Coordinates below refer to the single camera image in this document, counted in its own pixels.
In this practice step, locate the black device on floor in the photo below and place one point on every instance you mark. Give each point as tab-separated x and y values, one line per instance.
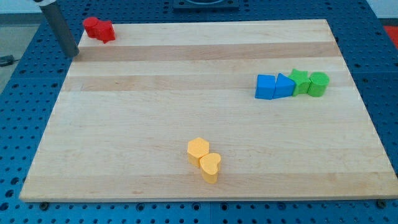
6	60

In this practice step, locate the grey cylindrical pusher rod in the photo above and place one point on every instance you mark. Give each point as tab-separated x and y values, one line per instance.
59	26

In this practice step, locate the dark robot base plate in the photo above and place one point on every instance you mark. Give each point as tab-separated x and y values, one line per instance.
182	5

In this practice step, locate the green circle block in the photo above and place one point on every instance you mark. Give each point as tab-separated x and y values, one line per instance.
319	84

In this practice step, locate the yellow hexagon block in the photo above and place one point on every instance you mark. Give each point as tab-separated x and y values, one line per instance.
196	149

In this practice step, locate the yellow heart block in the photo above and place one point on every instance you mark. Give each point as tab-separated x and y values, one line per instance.
210	166

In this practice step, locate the green star block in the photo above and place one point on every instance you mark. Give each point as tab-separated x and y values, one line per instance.
301	80

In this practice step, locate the blue square block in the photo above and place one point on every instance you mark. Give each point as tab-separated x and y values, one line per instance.
265	87

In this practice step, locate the red circle block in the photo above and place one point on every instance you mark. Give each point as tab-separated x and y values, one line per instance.
89	24

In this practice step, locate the light wooden board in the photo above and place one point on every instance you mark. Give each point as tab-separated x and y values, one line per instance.
127	109

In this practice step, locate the blue triangle block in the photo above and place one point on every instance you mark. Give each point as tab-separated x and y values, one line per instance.
284	87

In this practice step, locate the red star block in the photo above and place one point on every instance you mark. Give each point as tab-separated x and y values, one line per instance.
104	31

